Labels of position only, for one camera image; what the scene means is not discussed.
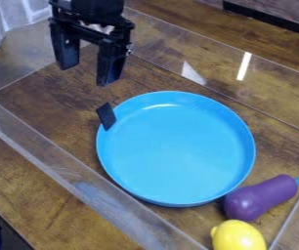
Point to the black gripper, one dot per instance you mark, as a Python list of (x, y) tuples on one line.
[(93, 20)]

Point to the small black tab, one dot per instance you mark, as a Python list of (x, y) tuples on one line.
[(106, 116)]

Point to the blue round plate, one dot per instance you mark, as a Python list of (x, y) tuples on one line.
[(178, 149)]

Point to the white patterned curtain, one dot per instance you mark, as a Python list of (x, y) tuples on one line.
[(21, 12)]

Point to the purple toy eggplant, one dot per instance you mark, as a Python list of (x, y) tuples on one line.
[(248, 202)]

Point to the yellow toy lemon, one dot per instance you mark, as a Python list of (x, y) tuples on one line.
[(236, 235)]

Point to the clear acrylic enclosure wall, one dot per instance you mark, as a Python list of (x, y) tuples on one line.
[(57, 197)]

